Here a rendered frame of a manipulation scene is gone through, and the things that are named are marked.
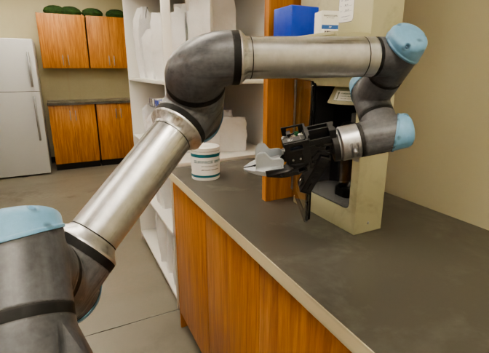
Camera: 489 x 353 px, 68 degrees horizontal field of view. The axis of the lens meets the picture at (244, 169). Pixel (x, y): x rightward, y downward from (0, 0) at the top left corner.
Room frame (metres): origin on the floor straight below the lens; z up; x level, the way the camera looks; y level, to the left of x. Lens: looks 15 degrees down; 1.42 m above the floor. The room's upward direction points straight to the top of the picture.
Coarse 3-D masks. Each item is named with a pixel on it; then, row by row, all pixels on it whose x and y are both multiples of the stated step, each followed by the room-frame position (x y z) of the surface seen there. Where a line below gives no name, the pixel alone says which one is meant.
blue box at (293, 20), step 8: (280, 8) 1.19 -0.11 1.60; (288, 8) 1.15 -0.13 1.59; (296, 8) 1.15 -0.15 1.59; (304, 8) 1.16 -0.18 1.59; (312, 8) 1.17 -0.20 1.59; (280, 16) 1.19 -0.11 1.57; (288, 16) 1.15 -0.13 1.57; (296, 16) 1.15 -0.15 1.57; (304, 16) 1.16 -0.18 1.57; (312, 16) 1.17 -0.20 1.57; (280, 24) 1.19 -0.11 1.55; (288, 24) 1.15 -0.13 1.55; (296, 24) 1.15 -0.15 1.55; (304, 24) 1.16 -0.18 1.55; (312, 24) 1.18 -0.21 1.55; (280, 32) 1.19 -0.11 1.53; (288, 32) 1.15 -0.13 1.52; (296, 32) 1.15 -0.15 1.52; (304, 32) 1.16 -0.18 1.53; (312, 32) 1.18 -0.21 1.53
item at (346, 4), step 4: (340, 0) 1.11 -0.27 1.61; (344, 0) 1.10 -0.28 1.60; (348, 0) 1.08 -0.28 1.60; (352, 0) 1.07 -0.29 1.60; (340, 4) 1.11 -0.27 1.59; (344, 4) 1.10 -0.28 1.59; (348, 4) 1.08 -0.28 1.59; (352, 4) 1.07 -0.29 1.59; (340, 8) 1.11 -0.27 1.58; (344, 8) 1.10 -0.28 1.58; (348, 8) 1.08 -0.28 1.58; (352, 8) 1.07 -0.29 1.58; (340, 12) 1.11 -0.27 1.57; (344, 12) 1.09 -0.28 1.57; (348, 12) 1.08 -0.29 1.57; (352, 12) 1.07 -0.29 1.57; (340, 16) 1.11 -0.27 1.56; (344, 16) 1.09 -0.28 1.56; (348, 16) 1.08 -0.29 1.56; (352, 16) 1.06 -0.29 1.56; (340, 20) 1.11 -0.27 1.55; (344, 20) 1.09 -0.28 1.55; (348, 20) 1.08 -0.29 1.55; (352, 20) 1.06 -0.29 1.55
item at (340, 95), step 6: (336, 90) 1.15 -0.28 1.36; (342, 90) 1.13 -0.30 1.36; (348, 90) 1.11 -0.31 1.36; (330, 96) 1.17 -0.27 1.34; (336, 96) 1.13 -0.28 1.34; (342, 96) 1.12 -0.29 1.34; (348, 96) 1.10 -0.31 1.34; (330, 102) 1.15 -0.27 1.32; (336, 102) 1.12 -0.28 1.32; (342, 102) 1.11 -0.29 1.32; (348, 102) 1.10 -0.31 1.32
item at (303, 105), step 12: (300, 84) 1.17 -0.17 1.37; (312, 84) 0.97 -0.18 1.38; (300, 96) 1.16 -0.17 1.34; (312, 96) 0.97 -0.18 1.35; (300, 108) 1.15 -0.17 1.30; (312, 108) 0.97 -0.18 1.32; (300, 120) 1.14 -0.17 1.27; (312, 120) 0.97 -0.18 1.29; (300, 192) 1.08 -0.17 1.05; (300, 204) 1.07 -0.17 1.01
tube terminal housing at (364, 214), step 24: (312, 0) 1.23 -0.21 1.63; (336, 0) 1.13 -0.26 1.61; (360, 0) 1.04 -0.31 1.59; (384, 0) 1.02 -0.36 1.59; (360, 24) 1.04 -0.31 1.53; (384, 24) 1.02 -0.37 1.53; (360, 168) 1.00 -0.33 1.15; (384, 168) 1.04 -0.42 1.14; (360, 192) 1.01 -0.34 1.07; (336, 216) 1.07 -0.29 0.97; (360, 216) 1.01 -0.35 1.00
